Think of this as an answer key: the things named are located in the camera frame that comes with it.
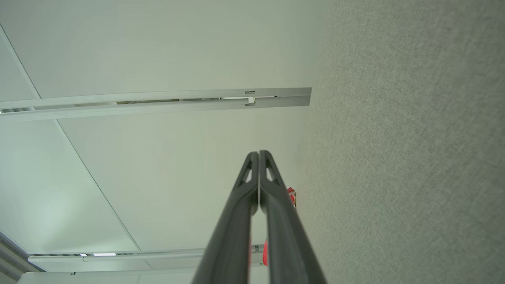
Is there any red white number jersey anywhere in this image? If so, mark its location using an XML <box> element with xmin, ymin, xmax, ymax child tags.
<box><xmin>262</xmin><ymin>187</ymin><xmax>297</xmax><ymax>267</ymax></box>

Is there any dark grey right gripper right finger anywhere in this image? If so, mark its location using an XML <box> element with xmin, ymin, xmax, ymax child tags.
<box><xmin>259</xmin><ymin>150</ymin><xmax>327</xmax><ymax>284</ymax></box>

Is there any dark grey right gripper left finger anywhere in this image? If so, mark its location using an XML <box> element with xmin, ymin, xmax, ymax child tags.
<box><xmin>192</xmin><ymin>151</ymin><xmax>259</xmax><ymax>284</ymax></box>

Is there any partition wall post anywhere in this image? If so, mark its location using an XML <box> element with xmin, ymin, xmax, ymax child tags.
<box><xmin>18</xmin><ymin>245</ymin><xmax>266</xmax><ymax>284</ymax></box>
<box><xmin>0</xmin><ymin>87</ymin><xmax>312</xmax><ymax>121</ymax></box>

